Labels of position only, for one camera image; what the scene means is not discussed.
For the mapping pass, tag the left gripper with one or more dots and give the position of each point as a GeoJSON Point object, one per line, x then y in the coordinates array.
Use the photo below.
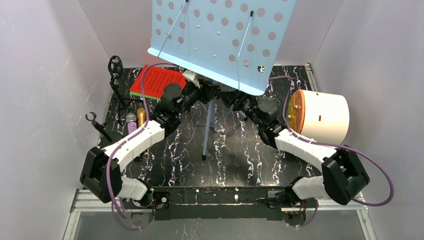
{"type": "Point", "coordinates": [203, 91]}

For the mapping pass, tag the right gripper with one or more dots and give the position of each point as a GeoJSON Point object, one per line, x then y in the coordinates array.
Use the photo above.
{"type": "Point", "coordinates": [232, 100]}

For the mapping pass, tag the red sheet music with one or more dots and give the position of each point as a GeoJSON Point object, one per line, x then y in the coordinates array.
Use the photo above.
{"type": "Point", "coordinates": [157, 78]}

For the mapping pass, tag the grey tripod music stand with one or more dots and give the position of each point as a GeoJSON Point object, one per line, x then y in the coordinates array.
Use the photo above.
{"type": "Point", "coordinates": [233, 42]}

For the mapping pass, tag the gold microphone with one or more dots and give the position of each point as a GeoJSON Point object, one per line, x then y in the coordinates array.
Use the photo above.
{"type": "Point", "coordinates": [141, 116]}

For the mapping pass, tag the purple glitter microphone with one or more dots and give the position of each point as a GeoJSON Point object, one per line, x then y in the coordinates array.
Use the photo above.
{"type": "Point", "coordinates": [131, 122]}

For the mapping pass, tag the black tripod mic stand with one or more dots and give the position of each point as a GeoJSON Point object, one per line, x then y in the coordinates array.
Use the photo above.
{"type": "Point", "coordinates": [116, 69]}

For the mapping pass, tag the black round-base mic stand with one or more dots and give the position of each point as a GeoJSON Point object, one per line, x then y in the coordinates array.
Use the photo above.
{"type": "Point", "coordinates": [91, 117]}

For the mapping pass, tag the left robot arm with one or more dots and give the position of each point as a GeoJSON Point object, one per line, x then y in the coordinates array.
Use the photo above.
{"type": "Point", "coordinates": [101, 172]}

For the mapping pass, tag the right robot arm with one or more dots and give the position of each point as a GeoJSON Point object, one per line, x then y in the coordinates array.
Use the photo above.
{"type": "Point", "coordinates": [342, 173]}

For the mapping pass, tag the white drum orange head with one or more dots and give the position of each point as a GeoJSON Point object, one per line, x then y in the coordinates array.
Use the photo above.
{"type": "Point", "coordinates": [321, 116]}

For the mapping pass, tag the aluminium base frame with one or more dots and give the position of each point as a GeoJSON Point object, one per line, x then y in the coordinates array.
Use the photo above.
{"type": "Point", "coordinates": [217, 213]}

